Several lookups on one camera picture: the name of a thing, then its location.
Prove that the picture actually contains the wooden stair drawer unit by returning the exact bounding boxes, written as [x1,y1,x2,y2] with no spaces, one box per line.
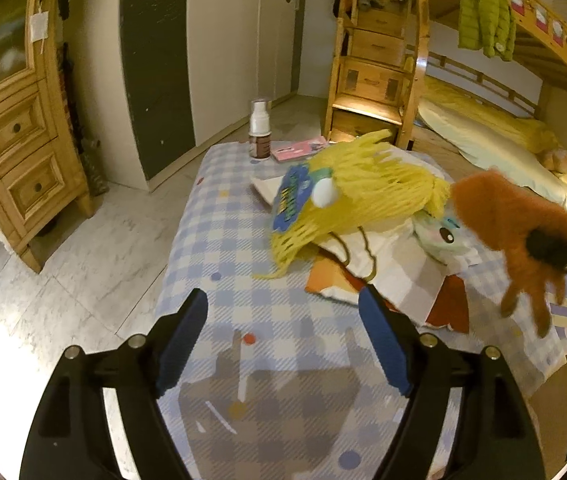
[326,0,430,150]

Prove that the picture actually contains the white spray bottle brown label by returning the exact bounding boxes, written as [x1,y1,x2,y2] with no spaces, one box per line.
[248,97,273,162]

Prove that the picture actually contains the blue paper label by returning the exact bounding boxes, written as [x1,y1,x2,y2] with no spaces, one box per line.
[272,165,317,233]

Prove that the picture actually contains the blue checkered tablecloth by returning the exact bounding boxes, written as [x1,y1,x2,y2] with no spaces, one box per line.
[156,140,567,480]

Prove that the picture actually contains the white duvet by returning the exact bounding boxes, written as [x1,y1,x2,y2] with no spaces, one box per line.
[416,97,567,212]

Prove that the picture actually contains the white paper tag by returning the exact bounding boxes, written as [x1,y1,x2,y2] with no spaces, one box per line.
[30,10,57,54]

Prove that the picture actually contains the orange plush toy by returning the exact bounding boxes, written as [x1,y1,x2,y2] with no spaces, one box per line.
[451,170,567,338]

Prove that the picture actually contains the yellow foam fruit net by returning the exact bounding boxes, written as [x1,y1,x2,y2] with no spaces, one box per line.
[270,130,451,281]

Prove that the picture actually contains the green puffer jacket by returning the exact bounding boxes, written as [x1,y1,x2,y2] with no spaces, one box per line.
[458,0,518,58]

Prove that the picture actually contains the pink packet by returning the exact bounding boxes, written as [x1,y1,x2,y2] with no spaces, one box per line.
[270,136,328,163]

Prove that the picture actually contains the white paper bag brown lines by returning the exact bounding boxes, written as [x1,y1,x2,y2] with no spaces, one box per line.
[319,222,447,313]

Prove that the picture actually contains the camouflage bag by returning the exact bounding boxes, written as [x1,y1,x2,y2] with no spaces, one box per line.
[81,139,110,196]

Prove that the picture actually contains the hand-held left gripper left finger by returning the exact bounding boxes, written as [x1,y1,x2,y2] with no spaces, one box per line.
[18,287,209,480]

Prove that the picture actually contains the cardboard box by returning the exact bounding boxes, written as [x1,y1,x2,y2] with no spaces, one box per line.
[526,342,567,466]

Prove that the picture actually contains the yellow blanket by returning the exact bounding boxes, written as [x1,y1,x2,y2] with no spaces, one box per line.
[423,77,560,153]

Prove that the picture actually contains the wooden bunk bed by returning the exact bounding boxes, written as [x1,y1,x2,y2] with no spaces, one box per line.
[326,0,567,221]

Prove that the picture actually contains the white paper card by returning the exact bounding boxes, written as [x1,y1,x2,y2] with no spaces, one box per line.
[251,175,284,209]

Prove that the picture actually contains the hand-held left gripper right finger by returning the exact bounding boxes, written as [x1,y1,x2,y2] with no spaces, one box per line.
[357,284,547,480]

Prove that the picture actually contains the wooden drawer cabinet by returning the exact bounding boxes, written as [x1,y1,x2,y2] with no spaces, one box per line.
[0,0,92,273]

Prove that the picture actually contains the white wardrobe with dark panel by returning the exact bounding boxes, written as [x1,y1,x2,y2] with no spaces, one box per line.
[121,0,309,193]

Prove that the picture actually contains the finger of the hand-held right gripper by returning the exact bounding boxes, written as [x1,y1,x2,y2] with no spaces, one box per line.
[526,230,567,273]

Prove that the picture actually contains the tan plush toy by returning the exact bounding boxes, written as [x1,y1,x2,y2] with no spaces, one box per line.
[541,147,567,172]

